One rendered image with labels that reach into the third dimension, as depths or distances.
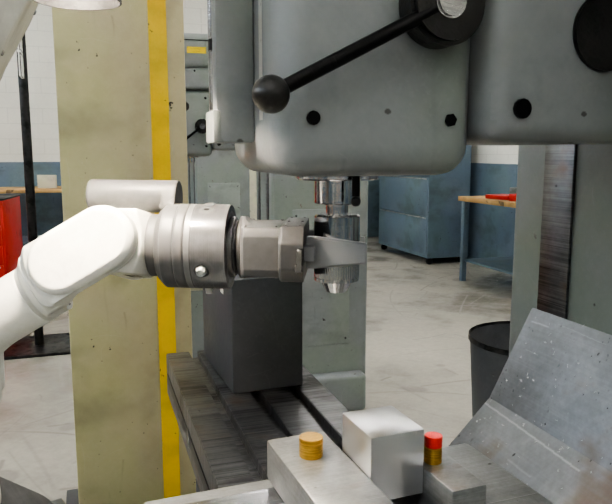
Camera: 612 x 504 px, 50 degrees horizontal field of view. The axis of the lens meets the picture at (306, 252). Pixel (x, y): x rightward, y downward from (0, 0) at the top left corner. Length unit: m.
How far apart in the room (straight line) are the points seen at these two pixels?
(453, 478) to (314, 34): 0.39
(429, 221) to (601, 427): 7.13
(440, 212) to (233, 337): 7.02
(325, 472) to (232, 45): 0.39
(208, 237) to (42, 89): 9.06
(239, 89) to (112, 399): 1.97
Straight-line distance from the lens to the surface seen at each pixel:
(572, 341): 0.95
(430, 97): 0.61
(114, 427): 2.55
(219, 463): 0.88
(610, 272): 0.91
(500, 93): 0.63
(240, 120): 0.63
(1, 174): 9.69
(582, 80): 0.68
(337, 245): 0.66
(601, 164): 0.92
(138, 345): 2.46
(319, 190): 0.67
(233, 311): 1.05
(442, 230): 8.04
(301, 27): 0.57
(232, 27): 0.64
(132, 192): 0.71
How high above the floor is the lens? 1.33
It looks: 9 degrees down
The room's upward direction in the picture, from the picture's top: straight up
